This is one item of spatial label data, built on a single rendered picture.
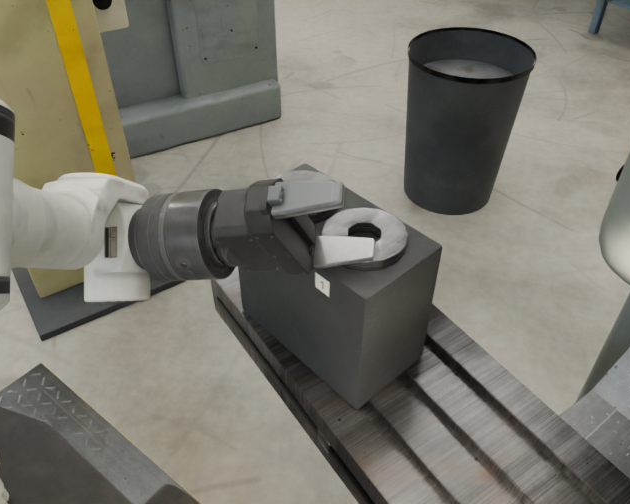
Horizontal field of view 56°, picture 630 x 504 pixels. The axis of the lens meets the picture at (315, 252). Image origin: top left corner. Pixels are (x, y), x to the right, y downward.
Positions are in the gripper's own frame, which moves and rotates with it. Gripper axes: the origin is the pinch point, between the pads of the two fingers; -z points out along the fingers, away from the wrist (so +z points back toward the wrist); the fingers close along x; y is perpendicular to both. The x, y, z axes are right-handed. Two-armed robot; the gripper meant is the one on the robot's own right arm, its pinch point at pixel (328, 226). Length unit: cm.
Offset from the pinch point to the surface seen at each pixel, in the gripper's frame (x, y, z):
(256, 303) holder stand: -20.0, 0.3, 16.2
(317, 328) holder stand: -15.3, -4.7, 5.7
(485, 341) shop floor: -154, 35, -3
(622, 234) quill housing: 16.1, -10.3, -21.3
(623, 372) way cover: -38.4, -3.4, -27.7
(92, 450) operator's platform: -63, -15, 71
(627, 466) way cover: -37.6, -14.9, -26.9
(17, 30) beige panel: -38, 86, 107
